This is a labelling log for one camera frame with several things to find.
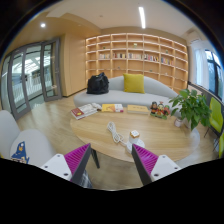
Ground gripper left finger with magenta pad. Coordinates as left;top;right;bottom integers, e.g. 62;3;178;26
42;144;91;185

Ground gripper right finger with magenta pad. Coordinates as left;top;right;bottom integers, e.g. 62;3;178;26
132;144;180;185

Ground white charger cube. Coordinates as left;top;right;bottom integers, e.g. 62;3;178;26
130;130;140;138

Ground white round power strip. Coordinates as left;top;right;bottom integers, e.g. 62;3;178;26
126;139;145;154

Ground grey armchair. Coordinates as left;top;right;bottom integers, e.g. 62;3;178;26
0;110;56;167

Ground round wooden coffee table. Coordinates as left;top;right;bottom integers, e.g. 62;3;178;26
70;111;200;162

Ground blue cartoon cushion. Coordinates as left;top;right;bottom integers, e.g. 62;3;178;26
11;142;29;164

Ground red book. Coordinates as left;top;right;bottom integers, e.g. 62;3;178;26
71;108;85;120

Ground colourful figurine toys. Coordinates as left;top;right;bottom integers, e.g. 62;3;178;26
150;101;170;120

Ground yellow flat book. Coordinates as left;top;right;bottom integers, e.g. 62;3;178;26
127;105;149;114

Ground yellow picture book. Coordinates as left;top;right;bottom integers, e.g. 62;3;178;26
102;104;124;112

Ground green potted plant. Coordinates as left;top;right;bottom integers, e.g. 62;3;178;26
169;89;211;130

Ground grey curved sofa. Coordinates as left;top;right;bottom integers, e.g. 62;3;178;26
73;76;177;110

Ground green chair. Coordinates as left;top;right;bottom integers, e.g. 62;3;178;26
208;97;224;158

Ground yellow cushion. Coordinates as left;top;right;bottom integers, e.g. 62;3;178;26
123;73;144;93

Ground black bag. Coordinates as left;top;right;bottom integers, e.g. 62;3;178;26
87;72;109;95

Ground grey glass double door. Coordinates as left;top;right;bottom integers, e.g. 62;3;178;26
0;38;62;120

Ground window with white curtain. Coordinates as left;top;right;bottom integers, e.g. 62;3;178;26
192;41;224;102

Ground round ceiling spotlight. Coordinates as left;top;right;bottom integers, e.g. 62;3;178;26
40;23;46;28

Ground long ceiling light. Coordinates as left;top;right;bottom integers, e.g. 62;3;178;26
138;6;146;29

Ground wooden wall bookshelf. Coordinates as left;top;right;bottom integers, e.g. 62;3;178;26
86;33;188;93

